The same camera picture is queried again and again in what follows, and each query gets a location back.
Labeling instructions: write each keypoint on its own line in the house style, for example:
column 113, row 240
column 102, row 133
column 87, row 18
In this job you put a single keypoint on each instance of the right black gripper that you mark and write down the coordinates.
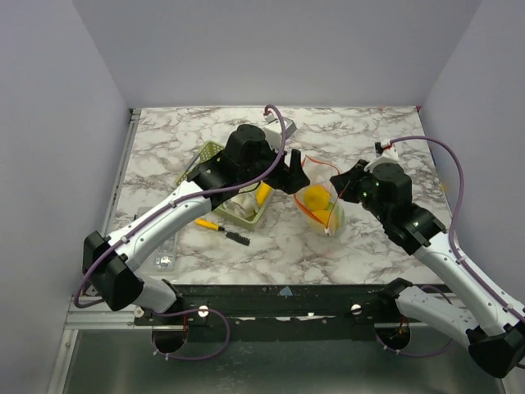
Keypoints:
column 349, row 188

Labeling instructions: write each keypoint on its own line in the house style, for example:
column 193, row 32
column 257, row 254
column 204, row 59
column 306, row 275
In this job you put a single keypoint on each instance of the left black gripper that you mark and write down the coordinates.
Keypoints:
column 291, row 179

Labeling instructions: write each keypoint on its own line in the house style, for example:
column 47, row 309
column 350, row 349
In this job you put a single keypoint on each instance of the yellow pear toy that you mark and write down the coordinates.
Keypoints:
column 316, row 198

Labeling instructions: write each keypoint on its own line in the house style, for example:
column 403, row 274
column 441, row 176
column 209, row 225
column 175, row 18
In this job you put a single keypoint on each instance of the clear zip top bag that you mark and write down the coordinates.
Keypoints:
column 319, row 172

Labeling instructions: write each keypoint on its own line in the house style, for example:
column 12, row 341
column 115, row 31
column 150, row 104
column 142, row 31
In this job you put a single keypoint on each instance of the yellow orange round fruit toy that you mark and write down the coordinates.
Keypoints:
column 325, row 222

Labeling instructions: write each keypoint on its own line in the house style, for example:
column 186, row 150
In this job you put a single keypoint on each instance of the green cabbage toy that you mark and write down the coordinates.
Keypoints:
column 335, row 213

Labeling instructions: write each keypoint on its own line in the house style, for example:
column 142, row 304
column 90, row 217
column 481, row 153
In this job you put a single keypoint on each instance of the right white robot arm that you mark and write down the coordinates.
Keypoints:
column 490, row 325

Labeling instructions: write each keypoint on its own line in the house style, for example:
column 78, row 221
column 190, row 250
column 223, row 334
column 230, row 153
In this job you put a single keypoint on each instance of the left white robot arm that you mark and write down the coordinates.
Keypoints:
column 110, row 262

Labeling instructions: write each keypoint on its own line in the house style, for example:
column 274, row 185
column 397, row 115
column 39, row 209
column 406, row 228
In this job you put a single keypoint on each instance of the yellow corn toy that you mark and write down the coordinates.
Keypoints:
column 263, row 191

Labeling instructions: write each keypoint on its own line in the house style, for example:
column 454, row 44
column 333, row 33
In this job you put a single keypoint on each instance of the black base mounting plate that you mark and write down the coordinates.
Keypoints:
column 285, row 313

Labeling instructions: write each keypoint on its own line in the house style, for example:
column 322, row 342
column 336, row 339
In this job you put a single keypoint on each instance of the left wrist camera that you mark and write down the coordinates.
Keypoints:
column 274, row 132

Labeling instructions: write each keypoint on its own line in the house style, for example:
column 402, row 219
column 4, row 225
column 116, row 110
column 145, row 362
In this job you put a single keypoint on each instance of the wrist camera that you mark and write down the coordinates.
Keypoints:
column 386, row 152
column 274, row 132

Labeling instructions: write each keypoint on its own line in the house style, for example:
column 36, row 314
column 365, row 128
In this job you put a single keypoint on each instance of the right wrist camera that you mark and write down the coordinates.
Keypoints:
column 386, row 152

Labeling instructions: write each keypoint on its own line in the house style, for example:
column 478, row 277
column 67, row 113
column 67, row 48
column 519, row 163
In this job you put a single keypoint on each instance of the yellow handled black brush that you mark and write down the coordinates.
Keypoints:
column 234, row 236

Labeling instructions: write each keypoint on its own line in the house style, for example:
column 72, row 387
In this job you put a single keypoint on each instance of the aluminium frame rail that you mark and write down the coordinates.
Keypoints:
column 99, row 317

